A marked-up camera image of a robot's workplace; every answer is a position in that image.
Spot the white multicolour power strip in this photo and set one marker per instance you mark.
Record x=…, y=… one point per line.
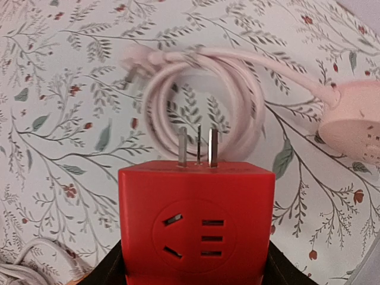
x=368, y=271

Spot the red cube socket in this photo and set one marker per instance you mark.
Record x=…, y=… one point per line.
x=195, y=222

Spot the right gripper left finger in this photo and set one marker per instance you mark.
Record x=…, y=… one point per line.
x=110, y=271

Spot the floral table cloth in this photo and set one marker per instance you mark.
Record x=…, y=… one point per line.
x=69, y=122

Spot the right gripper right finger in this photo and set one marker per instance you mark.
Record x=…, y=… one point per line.
x=280, y=271

